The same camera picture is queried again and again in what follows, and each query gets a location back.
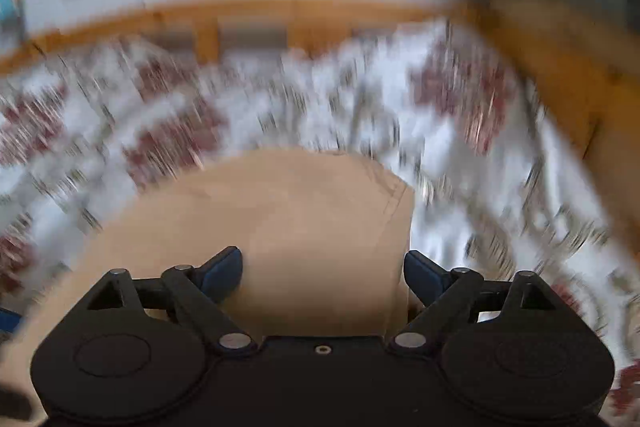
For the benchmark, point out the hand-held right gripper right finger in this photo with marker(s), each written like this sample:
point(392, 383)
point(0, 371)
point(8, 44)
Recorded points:
point(422, 272)

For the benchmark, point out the white floral bedspread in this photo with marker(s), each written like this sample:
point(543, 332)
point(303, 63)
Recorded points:
point(350, 107)

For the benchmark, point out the wooden bed frame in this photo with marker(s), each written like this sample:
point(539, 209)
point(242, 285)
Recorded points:
point(550, 57)

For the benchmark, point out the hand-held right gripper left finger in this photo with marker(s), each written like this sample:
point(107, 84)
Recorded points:
point(220, 269)

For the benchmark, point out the beige pants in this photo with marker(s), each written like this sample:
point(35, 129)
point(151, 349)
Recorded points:
point(300, 232)

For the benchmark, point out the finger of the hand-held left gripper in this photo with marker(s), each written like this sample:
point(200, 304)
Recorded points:
point(9, 321)

